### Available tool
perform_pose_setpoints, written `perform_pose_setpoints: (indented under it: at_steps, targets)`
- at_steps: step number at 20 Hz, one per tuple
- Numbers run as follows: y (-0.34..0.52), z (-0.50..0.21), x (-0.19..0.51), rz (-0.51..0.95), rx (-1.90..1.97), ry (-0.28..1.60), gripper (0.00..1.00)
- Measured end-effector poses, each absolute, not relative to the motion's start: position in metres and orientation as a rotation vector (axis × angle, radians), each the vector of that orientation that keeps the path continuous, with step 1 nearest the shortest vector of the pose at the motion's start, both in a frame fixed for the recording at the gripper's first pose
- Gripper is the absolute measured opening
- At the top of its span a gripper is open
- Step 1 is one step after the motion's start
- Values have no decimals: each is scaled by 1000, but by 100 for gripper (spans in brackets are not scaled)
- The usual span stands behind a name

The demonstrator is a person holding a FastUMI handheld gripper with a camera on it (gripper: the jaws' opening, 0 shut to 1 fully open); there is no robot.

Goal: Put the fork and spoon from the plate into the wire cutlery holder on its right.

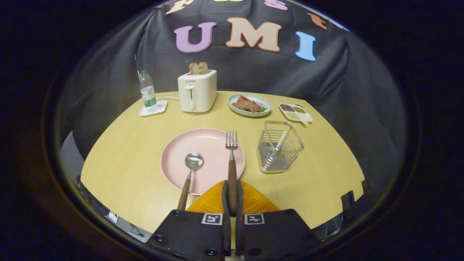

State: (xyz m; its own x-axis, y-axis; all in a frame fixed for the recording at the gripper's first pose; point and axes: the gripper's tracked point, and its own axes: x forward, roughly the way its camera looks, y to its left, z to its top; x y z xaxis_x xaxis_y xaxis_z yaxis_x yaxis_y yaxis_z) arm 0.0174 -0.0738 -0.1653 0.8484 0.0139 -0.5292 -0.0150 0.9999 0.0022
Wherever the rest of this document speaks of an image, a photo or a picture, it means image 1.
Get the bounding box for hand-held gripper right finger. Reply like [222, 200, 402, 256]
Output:
[236, 179, 321, 261]

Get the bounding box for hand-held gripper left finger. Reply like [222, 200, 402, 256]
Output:
[147, 180, 231, 261]

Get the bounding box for wooden handled fork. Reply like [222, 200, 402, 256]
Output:
[225, 130, 239, 216]

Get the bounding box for pink plate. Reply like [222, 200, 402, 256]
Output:
[160, 128, 245, 196]

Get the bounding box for pale green plate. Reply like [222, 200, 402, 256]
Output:
[228, 94, 273, 117]

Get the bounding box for cooked meat slices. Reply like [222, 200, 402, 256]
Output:
[232, 95, 266, 113]

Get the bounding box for dark chair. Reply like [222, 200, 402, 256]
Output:
[341, 179, 370, 211]

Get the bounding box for white toaster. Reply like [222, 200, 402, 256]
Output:
[178, 70, 218, 113]

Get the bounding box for white square coaster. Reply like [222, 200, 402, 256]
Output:
[139, 100, 168, 117]

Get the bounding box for white divided condiment dish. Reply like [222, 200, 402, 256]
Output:
[278, 103, 314, 125]

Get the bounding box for clear plastic water bottle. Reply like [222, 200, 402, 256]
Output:
[140, 70, 157, 108]

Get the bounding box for black backdrop cloth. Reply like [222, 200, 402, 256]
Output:
[60, 0, 406, 203]

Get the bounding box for grey mesh chair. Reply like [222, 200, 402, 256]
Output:
[60, 130, 87, 182]

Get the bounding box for wooden handled spoon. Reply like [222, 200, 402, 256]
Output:
[177, 153, 204, 211]

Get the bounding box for metal wire cutlery holder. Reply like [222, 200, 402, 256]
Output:
[257, 121, 305, 174]

